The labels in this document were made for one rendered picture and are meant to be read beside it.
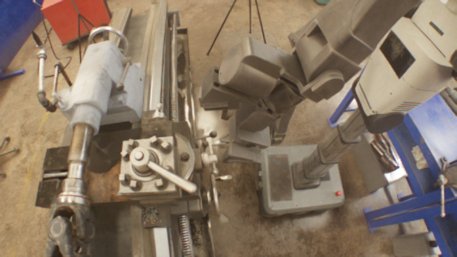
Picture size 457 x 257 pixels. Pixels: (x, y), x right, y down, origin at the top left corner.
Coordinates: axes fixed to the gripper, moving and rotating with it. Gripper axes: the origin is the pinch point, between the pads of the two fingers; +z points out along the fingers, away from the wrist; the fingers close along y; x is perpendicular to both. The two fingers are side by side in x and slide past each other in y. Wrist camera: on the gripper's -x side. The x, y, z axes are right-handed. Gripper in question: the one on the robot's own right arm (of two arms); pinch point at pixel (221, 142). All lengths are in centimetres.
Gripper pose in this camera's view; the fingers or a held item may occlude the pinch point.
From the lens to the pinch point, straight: 91.4
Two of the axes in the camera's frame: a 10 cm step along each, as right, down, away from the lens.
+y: -0.2, 5.5, 8.4
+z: -9.8, 1.4, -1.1
